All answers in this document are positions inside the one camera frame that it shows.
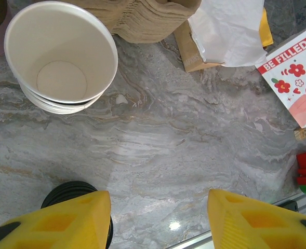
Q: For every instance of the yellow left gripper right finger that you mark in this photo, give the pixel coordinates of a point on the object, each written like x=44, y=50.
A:
x=259, y=228

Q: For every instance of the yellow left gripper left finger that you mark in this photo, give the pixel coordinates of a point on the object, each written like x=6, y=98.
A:
x=64, y=228

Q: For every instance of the white floral paper bag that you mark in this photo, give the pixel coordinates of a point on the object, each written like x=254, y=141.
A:
x=298, y=77

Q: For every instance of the stack of black cup lids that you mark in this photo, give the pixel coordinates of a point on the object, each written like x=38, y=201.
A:
x=67, y=190

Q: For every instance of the small wooden block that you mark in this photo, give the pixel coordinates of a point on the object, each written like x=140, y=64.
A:
x=303, y=133

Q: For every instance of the stack of white paper cups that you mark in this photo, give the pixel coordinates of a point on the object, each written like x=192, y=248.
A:
x=61, y=52

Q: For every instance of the stack of white napkins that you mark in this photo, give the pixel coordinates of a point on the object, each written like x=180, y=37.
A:
x=225, y=31

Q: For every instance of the stack of pulp cup carriers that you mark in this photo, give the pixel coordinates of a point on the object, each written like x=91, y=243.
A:
x=147, y=23

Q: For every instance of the aluminium mounting rail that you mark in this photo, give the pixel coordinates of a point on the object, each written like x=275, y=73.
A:
x=194, y=241

